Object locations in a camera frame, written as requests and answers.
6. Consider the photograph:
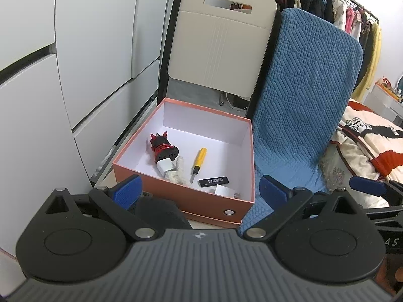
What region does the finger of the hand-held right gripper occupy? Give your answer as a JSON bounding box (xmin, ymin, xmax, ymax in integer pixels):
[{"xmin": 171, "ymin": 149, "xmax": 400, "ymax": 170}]
[
  {"xmin": 349, "ymin": 175, "xmax": 403, "ymax": 207},
  {"xmin": 361, "ymin": 205, "xmax": 403, "ymax": 225}
]

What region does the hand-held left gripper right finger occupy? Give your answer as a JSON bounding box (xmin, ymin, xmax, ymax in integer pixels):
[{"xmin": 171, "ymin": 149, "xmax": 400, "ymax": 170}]
[{"xmin": 242, "ymin": 174, "xmax": 368, "ymax": 240}]

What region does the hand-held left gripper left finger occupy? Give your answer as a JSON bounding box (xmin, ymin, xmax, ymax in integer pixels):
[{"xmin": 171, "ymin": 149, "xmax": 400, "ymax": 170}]
[{"xmin": 46, "ymin": 174, "xmax": 160, "ymax": 241}]

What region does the white charger adapter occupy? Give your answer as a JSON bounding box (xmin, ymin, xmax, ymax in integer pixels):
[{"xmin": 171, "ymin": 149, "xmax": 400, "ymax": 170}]
[
  {"xmin": 155, "ymin": 160, "xmax": 177, "ymax": 177},
  {"xmin": 210, "ymin": 184, "xmax": 241, "ymax": 200}
]

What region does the red and black figurine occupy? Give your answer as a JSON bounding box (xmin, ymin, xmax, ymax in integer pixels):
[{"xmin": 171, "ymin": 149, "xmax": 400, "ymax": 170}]
[{"xmin": 149, "ymin": 133, "xmax": 180, "ymax": 165}]

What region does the white fuzzy hair clip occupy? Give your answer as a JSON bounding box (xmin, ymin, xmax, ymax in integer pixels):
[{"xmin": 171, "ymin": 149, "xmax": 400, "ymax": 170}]
[{"xmin": 166, "ymin": 155, "xmax": 190, "ymax": 186}]

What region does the pink cardboard box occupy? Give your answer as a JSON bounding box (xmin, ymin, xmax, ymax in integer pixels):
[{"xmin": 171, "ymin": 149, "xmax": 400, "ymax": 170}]
[{"xmin": 112, "ymin": 98, "xmax": 256, "ymax": 230}]

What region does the black flash drive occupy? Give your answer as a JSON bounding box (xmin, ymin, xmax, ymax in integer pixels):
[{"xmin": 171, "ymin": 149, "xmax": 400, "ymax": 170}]
[{"xmin": 198, "ymin": 176, "xmax": 230, "ymax": 188}]

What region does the yellow handled screwdriver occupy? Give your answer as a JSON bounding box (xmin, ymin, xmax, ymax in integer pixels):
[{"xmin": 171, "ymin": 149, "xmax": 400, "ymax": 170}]
[{"xmin": 189, "ymin": 147, "xmax": 208, "ymax": 183}]

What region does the printed cream blanket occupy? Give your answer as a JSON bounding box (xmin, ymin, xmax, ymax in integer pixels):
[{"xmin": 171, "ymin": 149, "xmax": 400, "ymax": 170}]
[{"xmin": 333, "ymin": 98, "xmax": 403, "ymax": 202}]

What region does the white dresser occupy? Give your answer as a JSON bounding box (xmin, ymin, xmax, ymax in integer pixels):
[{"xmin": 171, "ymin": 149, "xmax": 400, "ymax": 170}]
[{"xmin": 371, "ymin": 82, "xmax": 403, "ymax": 124}]

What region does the blue quilted chair cushion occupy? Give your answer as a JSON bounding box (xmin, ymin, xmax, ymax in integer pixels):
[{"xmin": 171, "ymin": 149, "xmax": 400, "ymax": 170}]
[{"xmin": 239, "ymin": 8, "xmax": 364, "ymax": 237}]

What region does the white wardrobe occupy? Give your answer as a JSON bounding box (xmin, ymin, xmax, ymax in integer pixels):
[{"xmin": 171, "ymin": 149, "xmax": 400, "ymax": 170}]
[{"xmin": 0, "ymin": 0, "xmax": 174, "ymax": 260}]

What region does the yellow hanging garment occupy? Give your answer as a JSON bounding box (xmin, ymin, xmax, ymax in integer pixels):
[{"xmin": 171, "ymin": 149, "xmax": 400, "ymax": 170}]
[{"xmin": 351, "ymin": 22, "xmax": 383, "ymax": 102}]

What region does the beige folding chair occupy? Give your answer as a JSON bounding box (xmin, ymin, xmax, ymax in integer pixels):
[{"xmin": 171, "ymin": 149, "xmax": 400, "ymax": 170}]
[{"xmin": 156, "ymin": 0, "xmax": 283, "ymax": 229}]

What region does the white cable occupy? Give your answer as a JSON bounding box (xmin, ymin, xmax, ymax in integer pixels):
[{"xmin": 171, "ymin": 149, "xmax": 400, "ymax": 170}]
[{"xmin": 217, "ymin": 91, "xmax": 250, "ymax": 111}]

